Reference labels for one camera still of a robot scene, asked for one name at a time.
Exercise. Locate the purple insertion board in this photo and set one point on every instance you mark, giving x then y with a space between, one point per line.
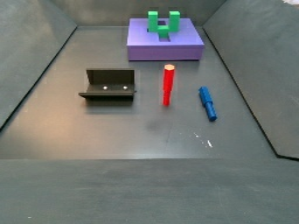
144 46

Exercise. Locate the blue stepped peg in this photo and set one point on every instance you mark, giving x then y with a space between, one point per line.
207 103

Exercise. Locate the red hexagonal peg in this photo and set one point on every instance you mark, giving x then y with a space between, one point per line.
167 83

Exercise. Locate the green U-shaped block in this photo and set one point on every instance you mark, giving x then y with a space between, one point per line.
163 27

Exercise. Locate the black angled bracket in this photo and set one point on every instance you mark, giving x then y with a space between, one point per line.
110 83

